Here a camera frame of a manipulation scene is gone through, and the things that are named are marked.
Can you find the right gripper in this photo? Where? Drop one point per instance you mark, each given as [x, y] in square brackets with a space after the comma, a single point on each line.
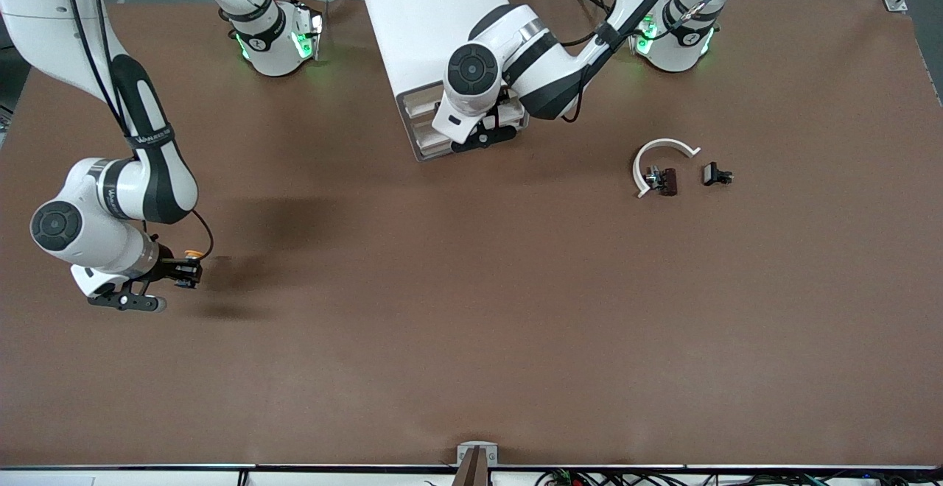
[168, 267]

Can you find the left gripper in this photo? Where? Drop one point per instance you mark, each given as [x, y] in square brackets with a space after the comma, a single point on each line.
[504, 115]

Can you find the white drawer with orange button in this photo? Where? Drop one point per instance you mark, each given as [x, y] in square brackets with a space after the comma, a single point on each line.
[423, 103]

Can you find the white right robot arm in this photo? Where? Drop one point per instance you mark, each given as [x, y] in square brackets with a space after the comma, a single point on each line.
[96, 199]

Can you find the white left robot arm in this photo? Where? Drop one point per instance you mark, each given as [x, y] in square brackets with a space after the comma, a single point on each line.
[545, 74]

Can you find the white drawer cabinet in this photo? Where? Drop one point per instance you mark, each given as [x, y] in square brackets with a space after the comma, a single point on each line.
[412, 15]

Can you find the dark brown small component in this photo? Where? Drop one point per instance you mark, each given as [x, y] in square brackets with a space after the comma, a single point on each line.
[667, 180]

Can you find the small black clip component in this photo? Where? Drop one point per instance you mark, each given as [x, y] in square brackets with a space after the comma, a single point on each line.
[712, 174]

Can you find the grey metal table bracket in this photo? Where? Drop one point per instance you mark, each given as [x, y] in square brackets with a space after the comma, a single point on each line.
[477, 456]

